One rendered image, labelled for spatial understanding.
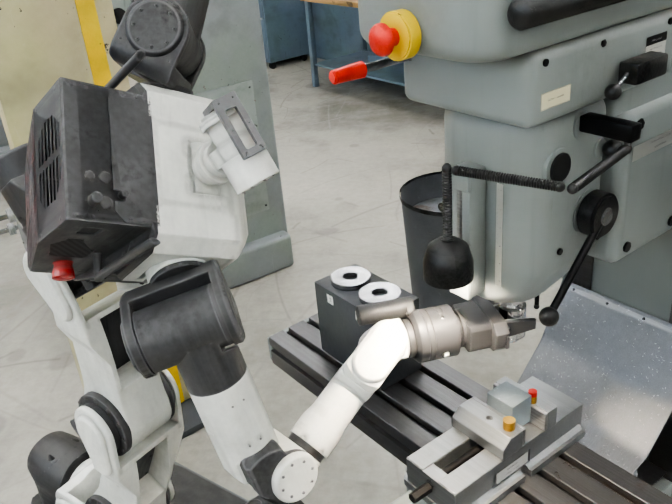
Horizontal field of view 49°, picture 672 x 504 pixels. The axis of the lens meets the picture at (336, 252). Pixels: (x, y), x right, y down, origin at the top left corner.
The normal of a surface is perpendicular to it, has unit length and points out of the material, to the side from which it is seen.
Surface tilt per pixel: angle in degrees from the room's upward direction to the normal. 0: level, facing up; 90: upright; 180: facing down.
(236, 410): 80
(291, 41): 90
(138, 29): 62
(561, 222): 90
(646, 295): 90
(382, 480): 0
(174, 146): 58
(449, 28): 90
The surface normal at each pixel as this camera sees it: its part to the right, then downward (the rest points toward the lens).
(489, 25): -0.02, 0.47
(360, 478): -0.08, -0.88
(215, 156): -0.59, 0.41
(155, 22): 0.00, 0.00
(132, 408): 0.78, 0.07
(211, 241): 0.57, 0.42
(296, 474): 0.57, 0.17
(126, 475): 0.81, 0.32
